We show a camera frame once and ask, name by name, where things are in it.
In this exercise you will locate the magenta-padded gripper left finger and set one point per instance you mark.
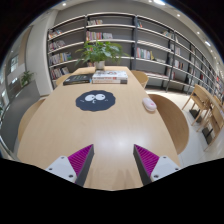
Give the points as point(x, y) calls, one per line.
point(63, 166)

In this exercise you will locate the pale pink computer mouse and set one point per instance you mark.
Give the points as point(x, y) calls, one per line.
point(149, 104)

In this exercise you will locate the green potted plant white pot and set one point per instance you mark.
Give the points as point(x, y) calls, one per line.
point(99, 53)

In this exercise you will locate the black hardcover book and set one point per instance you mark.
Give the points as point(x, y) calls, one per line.
point(77, 79)

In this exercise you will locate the red-spined book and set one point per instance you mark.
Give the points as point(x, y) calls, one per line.
point(108, 81)

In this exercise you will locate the white illustrated cover book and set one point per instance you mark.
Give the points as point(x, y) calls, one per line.
point(110, 74)

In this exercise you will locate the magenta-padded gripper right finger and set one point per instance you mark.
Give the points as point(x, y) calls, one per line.
point(163, 166)

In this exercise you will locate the long wall bookshelf unit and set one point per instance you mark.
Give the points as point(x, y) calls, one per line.
point(150, 46)

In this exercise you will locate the small green floor plant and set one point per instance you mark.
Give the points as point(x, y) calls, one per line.
point(26, 78)

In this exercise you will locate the dark round cartoon-eyes mouse pad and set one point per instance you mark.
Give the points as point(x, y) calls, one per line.
point(95, 104)

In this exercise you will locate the group of ceiling lights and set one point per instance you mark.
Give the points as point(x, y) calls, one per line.
point(159, 2)

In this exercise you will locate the group of wooden slat chairs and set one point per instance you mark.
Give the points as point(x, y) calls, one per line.
point(203, 100)

